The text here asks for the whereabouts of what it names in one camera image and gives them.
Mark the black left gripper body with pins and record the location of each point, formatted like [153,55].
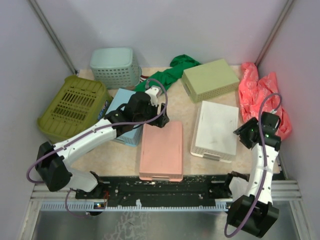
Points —
[151,112]

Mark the pink plastic basket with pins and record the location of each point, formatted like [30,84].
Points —
[162,153]

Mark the white plastic basket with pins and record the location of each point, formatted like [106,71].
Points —
[213,136]

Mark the light blue laundry basket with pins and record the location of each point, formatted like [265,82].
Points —
[116,67]

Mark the olive green laundry basket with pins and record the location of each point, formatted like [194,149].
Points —
[79,104]

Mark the light green plastic basket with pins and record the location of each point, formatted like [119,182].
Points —
[209,80]

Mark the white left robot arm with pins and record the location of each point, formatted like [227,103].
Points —
[54,161]

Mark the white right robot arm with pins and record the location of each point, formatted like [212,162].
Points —
[252,209]

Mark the pink plastic bag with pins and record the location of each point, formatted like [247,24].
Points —
[252,90]

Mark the brown striped sock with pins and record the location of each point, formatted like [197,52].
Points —
[143,78]

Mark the green shirt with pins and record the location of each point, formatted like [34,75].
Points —
[169,76]

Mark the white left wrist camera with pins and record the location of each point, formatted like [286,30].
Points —
[154,92]

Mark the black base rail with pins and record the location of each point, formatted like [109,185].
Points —
[192,191]

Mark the white slotted cable duct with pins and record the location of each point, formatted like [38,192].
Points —
[92,206]

